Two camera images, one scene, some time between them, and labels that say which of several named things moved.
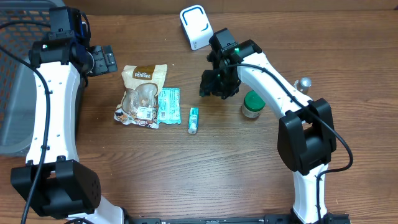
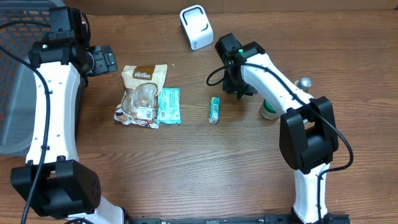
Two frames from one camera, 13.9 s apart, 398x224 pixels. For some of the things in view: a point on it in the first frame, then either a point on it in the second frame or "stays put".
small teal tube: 193,120 → 214,109
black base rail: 328,218 stays put
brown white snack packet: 141,84 stays put
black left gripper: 105,65 stays put
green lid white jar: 252,104 → 267,111
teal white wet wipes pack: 169,106 stays put
